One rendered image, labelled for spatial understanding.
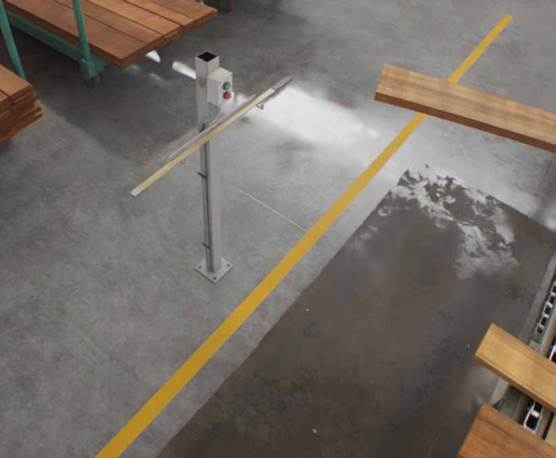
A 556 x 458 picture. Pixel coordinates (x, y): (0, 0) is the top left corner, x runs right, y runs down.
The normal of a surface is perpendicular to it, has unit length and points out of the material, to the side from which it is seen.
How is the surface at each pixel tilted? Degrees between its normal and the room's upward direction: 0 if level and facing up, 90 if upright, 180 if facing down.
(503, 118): 0
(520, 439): 0
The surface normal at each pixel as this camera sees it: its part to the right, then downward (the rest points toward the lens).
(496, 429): 0.07, -0.62
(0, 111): 0.80, 0.51
